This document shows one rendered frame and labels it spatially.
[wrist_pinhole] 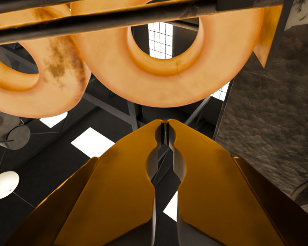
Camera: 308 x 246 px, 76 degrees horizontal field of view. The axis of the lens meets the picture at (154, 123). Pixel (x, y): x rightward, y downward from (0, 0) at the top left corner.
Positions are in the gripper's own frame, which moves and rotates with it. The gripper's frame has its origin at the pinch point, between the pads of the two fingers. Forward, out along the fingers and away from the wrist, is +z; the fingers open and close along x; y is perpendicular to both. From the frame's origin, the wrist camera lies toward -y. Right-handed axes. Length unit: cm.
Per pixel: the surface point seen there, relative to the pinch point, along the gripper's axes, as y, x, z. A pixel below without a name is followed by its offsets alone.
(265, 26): -4.7, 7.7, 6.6
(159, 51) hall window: 146, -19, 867
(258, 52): -2.6, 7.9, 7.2
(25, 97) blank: 1.9, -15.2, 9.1
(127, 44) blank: -3.5, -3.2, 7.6
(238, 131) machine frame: 27, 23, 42
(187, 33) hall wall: 70, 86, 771
